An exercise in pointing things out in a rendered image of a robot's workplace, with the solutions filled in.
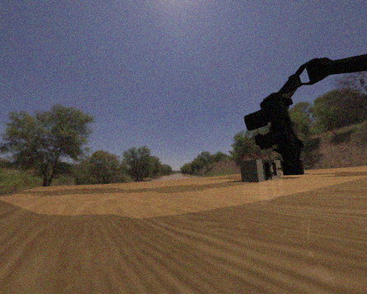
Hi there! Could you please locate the black two-prong charger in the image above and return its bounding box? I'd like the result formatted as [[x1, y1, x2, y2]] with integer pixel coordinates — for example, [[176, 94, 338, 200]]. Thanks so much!
[[278, 160, 305, 176]]

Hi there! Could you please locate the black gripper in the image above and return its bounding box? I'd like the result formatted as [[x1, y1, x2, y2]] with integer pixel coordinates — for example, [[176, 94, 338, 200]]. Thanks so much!
[[265, 117, 304, 172]]

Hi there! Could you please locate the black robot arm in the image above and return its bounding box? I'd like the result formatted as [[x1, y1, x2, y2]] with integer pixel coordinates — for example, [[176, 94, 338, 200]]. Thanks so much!
[[244, 54, 367, 149]]

